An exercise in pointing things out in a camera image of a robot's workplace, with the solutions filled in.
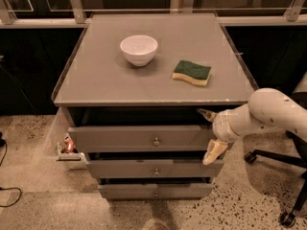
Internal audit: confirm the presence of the grey top drawer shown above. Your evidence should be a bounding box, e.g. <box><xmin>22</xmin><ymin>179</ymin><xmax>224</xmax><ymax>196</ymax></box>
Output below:
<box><xmin>68</xmin><ymin>125</ymin><xmax>214</xmax><ymax>152</ymax></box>

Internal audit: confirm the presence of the metal window railing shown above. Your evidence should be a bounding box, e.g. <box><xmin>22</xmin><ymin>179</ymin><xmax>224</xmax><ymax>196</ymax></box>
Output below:
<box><xmin>0</xmin><ymin>0</ymin><xmax>307</xmax><ymax>28</ymax></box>

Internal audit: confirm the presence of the grey middle drawer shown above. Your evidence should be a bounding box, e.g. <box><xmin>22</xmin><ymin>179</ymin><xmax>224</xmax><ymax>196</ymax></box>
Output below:
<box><xmin>86</xmin><ymin>150</ymin><xmax>224</xmax><ymax>178</ymax></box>

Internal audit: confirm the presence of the clear plastic side bin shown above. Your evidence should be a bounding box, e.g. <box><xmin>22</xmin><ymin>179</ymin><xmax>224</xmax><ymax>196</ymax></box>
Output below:
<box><xmin>44</xmin><ymin>109</ymin><xmax>86</xmax><ymax>171</ymax></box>

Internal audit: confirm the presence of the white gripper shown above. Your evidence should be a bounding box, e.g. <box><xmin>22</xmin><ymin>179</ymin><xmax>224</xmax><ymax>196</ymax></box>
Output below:
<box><xmin>198</xmin><ymin>108</ymin><xmax>243</xmax><ymax>165</ymax></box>

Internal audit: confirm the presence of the white ceramic bowl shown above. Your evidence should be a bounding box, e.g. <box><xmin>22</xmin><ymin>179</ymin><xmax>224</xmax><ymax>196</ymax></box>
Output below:
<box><xmin>120</xmin><ymin>34</ymin><xmax>158</xmax><ymax>67</ymax></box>

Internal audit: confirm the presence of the grey bottom drawer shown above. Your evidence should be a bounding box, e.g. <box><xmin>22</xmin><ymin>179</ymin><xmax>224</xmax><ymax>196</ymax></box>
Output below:
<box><xmin>98</xmin><ymin>177</ymin><xmax>213</xmax><ymax>200</ymax></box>

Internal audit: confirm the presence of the grey drawer cabinet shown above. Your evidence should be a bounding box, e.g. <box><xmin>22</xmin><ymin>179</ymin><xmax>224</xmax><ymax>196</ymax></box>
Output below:
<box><xmin>51</xmin><ymin>12</ymin><xmax>262</xmax><ymax>201</ymax></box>

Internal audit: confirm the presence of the grey drawer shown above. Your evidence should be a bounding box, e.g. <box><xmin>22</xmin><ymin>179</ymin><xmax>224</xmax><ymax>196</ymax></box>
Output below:
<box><xmin>68</xmin><ymin>125</ymin><xmax>214</xmax><ymax>152</ymax></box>
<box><xmin>86</xmin><ymin>150</ymin><xmax>224</xmax><ymax>178</ymax></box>
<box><xmin>98</xmin><ymin>177</ymin><xmax>213</xmax><ymax>200</ymax></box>

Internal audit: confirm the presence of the orange snack packet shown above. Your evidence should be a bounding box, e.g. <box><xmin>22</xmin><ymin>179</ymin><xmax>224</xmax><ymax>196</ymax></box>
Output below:
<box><xmin>64</xmin><ymin>135</ymin><xmax>76</xmax><ymax>153</ymax></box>

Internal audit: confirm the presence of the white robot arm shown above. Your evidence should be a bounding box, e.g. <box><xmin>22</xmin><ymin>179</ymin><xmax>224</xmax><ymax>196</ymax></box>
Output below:
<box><xmin>198</xmin><ymin>88</ymin><xmax>307</xmax><ymax>165</ymax></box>

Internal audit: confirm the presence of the green and yellow sponge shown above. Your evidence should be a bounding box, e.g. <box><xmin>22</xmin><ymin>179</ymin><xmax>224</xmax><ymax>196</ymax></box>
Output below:
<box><xmin>172</xmin><ymin>60</ymin><xmax>212</xmax><ymax>86</ymax></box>

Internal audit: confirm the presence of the black office chair base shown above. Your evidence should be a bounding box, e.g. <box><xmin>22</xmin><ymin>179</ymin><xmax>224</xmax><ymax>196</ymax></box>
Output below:
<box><xmin>244</xmin><ymin>91</ymin><xmax>307</xmax><ymax>229</ymax></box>

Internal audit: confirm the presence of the black floor cable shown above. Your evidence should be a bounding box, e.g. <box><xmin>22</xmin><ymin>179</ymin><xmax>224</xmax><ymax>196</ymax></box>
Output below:
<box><xmin>0</xmin><ymin>131</ymin><xmax>23</xmax><ymax>208</ymax></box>

